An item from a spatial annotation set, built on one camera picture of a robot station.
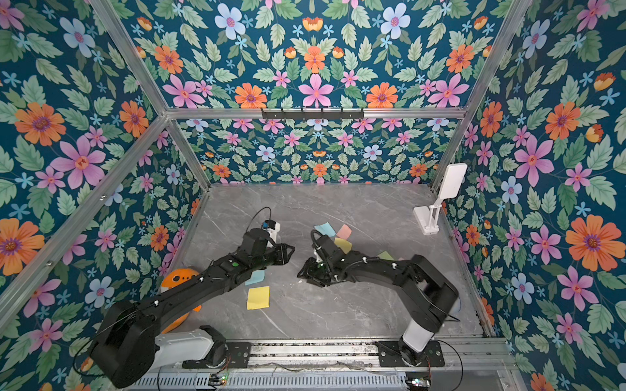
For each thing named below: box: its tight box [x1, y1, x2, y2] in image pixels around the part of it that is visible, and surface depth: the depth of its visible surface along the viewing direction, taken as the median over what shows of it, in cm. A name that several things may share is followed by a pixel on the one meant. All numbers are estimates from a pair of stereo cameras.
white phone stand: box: [413, 162, 468, 236], surface depth 86 cm
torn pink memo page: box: [336, 224, 353, 241], surface depth 104 cm
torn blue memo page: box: [313, 221, 337, 238], surface depth 106 cm
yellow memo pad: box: [246, 285, 270, 311], surface depth 87 cm
